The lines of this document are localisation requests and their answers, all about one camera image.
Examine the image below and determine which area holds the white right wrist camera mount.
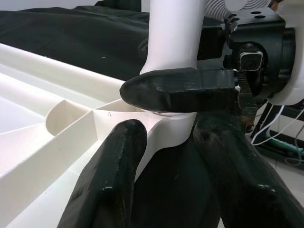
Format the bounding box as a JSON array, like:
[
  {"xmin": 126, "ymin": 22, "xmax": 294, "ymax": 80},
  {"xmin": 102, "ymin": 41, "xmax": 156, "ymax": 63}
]
[{"xmin": 268, "ymin": 0, "xmax": 304, "ymax": 105}]

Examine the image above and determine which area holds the white plastic children table top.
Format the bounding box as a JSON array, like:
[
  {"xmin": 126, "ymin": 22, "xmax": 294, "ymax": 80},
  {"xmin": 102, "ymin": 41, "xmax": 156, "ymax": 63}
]
[{"xmin": 0, "ymin": 42, "xmax": 198, "ymax": 228}]

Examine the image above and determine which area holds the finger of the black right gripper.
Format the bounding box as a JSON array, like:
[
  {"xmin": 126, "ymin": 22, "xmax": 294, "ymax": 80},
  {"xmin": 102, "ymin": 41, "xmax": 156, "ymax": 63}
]
[
  {"xmin": 137, "ymin": 38, "xmax": 150, "ymax": 63},
  {"xmin": 119, "ymin": 67, "xmax": 240, "ymax": 113}
]

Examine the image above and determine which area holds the black table cloth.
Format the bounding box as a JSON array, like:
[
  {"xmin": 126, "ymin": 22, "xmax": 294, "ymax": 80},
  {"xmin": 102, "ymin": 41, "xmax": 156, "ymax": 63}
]
[{"xmin": 0, "ymin": 0, "xmax": 238, "ymax": 228}]

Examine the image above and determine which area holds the white standing fan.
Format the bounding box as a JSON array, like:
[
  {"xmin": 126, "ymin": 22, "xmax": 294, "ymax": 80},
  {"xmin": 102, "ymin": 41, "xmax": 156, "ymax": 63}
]
[{"xmin": 203, "ymin": 0, "xmax": 274, "ymax": 22}]

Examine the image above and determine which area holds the white plastic table leg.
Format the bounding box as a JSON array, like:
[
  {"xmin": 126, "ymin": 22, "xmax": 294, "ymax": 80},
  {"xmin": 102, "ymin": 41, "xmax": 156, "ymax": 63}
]
[{"xmin": 139, "ymin": 0, "xmax": 208, "ymax": 117}]

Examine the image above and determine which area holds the white floor cable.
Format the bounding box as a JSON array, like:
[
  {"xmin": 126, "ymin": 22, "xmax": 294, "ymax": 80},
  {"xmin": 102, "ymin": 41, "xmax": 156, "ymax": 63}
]
[{"xmin": 250, "ymin": 104, "xmax": 304, "ymax": 167}]

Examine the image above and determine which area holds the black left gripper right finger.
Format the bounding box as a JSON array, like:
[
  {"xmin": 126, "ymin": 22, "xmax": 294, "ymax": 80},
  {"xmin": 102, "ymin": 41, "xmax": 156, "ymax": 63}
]
[{"xmin": 192, "ymin": 118, "xmax": 304, "ymax": 228}]

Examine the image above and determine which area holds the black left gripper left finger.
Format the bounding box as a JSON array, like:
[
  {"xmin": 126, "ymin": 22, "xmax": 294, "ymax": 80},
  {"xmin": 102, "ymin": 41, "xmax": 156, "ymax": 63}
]
[{"xmin": 56, "ymin": 118, "xmax": 148, "ymax": 228}]

